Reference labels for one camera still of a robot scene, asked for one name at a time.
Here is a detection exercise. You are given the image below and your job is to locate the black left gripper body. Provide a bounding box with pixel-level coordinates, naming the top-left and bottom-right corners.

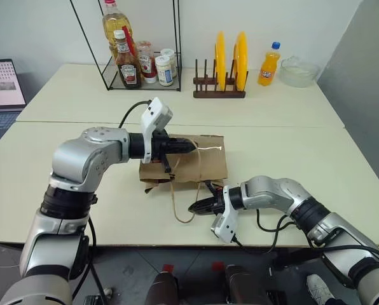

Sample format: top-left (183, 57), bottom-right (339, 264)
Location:
top-left (151, 128), bottom-right (178, 163)

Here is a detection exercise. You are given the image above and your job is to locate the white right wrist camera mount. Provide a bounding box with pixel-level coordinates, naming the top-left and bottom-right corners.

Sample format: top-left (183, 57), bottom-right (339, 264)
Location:
top-left (209, 185), bottom-right (240, 244)

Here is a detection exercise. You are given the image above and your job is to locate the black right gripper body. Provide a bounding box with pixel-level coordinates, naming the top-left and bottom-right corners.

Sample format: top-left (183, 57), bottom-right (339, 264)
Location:
top-left (212, 187), bottom-right (231, 217)

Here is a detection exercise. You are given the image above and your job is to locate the red squeeze ketchup bottle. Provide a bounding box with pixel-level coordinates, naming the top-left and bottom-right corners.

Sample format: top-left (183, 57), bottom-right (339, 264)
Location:
top-left (135, 40), bottom-right (159, 85)

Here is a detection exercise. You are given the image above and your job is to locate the glass ketchup bottle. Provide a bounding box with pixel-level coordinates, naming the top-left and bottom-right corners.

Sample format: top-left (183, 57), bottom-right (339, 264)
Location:
top-left (113, 29), bottom-right (143, 90)

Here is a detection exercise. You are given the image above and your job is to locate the yellow plate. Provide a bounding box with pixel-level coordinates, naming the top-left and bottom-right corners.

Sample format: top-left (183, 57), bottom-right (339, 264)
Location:
top-left (214, 30), bottom-right (228, 92)
top-left (233, 30), bottom-right (250, 88)

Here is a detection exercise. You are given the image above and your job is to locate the clear glass bowl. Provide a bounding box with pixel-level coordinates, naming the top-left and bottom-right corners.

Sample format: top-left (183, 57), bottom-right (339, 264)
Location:
top-left (278, 55), bottom-right (322, 88)

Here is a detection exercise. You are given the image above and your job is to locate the black robot body cable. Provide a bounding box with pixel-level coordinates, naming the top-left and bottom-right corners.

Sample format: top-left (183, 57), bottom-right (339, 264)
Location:
top-left (86, 216), bottom-right (111, 305)

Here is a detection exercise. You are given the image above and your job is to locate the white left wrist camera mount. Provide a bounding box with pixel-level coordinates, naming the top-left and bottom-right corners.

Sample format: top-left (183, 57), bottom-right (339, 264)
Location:
top-left (139, 97), bottom-right (175, 165)

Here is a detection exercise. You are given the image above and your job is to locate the yellow cooking oil bottle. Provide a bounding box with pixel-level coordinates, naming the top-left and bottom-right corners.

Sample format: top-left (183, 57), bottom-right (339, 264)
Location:
top-left (101, 0), bottom-right (135, 60)

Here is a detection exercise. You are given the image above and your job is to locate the dark rounded shape red tag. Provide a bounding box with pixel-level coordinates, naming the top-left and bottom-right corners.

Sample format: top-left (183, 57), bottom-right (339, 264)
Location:
top-left (212, 261), bottom-right (258, 305)
top-left (150, 264), bottom-right (180, 305)

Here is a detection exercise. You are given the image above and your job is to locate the dark wooden plate rack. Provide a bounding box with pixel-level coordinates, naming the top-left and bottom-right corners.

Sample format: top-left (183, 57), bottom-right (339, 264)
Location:
top-left (193, 58), bottom-right (247, 99)

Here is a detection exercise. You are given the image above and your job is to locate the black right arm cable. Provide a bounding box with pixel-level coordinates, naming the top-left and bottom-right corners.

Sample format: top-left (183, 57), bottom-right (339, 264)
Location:
top-left (233, 208), bottom-right (379, 265)

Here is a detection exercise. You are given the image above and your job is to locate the orange soda bottle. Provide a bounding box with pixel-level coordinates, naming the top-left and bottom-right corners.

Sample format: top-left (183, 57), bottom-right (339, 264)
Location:
top-left (257, 41), bottom-right (282, 86)

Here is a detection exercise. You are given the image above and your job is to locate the brown paper bag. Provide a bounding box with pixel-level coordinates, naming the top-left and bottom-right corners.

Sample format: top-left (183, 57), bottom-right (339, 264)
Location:
top-left (138, 134), bottom-right (229, 224)

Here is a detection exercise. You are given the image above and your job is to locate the black wire shelf rack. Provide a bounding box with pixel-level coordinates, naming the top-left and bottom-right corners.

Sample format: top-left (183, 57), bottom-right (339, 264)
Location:
top-left (69, 0), bottom-right (183, 92)

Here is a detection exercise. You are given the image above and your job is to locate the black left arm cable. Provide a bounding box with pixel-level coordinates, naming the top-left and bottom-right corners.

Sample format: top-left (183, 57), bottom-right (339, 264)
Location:
top-left (118, 100), bottom-right (151, 129)

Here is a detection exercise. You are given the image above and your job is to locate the grey laptop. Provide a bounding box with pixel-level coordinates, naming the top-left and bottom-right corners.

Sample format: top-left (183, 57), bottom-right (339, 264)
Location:
top-left (0, 58), bottom-right (29, 151)

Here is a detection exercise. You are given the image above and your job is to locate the white sneaker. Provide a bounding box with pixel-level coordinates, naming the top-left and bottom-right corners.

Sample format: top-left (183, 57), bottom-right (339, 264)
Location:
top-left (306, 273), bottom-right (336, 303)

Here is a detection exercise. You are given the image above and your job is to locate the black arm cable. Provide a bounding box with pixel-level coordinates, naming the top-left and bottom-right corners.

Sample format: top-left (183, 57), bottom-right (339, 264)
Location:
top-left (233, 208), bottom-right (379, 265)
top-left (118, 100), bottom-right (151, 129)

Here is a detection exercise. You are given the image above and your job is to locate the white mayonnaise jar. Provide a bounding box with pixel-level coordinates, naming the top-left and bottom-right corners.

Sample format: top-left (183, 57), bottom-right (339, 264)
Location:
top-left (155, 55), bottom-right (175, 88)
top-left (160, 48), bottom-right (178, 79)

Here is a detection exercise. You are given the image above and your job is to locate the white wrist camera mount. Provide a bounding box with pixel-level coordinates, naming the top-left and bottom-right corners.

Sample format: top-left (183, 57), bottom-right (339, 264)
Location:
top-left (209, 185), bottom-right (240, 244)
top-left (139, 97), bottom-right (175, 165)

